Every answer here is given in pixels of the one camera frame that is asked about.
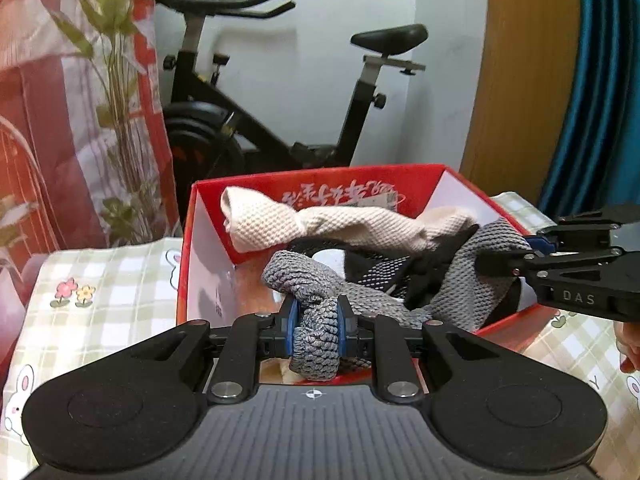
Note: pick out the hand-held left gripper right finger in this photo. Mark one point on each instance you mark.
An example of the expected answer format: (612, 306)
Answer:
(344, 330)

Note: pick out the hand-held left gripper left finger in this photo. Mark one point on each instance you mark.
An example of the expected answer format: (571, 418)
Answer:
(294, 330)

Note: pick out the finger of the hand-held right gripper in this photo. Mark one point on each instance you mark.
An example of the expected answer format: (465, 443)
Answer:
(540, 244)
(510, 262)

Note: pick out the grey knit cloth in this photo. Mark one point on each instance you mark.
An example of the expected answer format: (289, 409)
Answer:
(310, 270)

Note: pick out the red cardboard box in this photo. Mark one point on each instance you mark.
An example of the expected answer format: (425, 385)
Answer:
(325, 182)

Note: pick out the person's right hand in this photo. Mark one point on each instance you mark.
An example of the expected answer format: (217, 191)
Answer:
(631, 347)

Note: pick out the black mesh cloth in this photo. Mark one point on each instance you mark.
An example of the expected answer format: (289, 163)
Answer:
(380, 265)

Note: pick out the beige knit cloth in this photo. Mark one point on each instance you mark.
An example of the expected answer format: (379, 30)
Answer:
(260, 220)

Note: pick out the teal curtain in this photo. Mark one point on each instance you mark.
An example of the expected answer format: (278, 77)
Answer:
(610, 110)

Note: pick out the wooden door panel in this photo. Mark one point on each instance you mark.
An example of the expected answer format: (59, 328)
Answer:
(525, 85)

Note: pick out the green checkered tablecloth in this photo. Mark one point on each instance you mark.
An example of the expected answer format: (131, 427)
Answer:
(115, 320)

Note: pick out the black exercise bike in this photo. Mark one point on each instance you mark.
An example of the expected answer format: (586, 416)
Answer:
(200, 135)

